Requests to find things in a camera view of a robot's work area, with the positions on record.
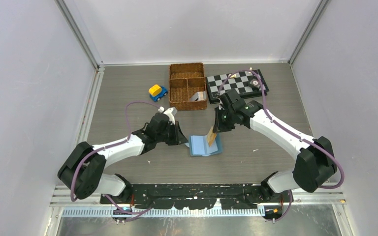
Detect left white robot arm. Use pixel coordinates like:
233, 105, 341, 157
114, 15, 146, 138
57, 113, 188, 204

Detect blue card holder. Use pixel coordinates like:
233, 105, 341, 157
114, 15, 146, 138
185, 134, 223, 157

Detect brown wicker basket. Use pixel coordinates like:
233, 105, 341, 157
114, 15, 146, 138
169, 62, 207, 111

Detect cards in basket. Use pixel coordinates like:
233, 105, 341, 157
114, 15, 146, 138
189, 91, 207, 102

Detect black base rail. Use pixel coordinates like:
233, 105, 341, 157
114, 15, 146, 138
100, 183, 290, 210

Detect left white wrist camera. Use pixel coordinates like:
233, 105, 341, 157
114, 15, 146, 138
158, 106, 178, 124

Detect black square box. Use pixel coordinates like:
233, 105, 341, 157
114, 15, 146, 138
248, 78, 267, 91

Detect black white chessboard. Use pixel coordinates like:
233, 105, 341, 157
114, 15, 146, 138
205, 72, 262, 104

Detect blue yellow toy car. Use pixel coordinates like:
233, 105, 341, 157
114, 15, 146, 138
148, 84, 168, 102

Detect orange credit card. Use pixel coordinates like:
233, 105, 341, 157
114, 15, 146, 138
206, 126, 217, 147

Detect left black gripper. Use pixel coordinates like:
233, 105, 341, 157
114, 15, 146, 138
156, 121, 187, 146

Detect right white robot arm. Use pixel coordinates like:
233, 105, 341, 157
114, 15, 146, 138
213, 89, 338, 202

